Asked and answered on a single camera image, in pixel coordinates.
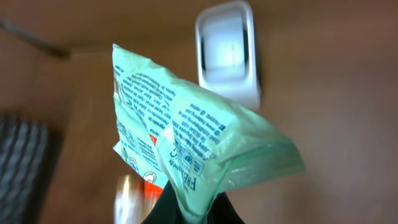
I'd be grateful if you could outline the grey plastic shopping basket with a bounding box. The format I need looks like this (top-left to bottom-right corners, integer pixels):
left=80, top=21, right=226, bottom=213
left=1, top=113, right=63, bottom=224

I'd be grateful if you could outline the long orange snack package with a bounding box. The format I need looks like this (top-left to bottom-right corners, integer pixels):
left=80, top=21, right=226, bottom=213
left=114, top=175, right=163, bottom=224

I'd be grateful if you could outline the teal snack packet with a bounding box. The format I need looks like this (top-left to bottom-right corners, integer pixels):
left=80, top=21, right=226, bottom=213
left=112, top=45, right=304, bottom=223

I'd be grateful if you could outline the white barcode scanner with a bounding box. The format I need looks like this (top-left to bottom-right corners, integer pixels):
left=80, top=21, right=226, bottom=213
left=195, top=1, right=261, bottom=111

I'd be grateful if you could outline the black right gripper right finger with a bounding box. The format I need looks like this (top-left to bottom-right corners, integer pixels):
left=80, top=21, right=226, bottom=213
left=206, top=193, right=244, bottom=224

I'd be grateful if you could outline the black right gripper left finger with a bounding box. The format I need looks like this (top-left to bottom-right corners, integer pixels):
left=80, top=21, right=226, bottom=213
left=142, top=182, right=185, bottom=224

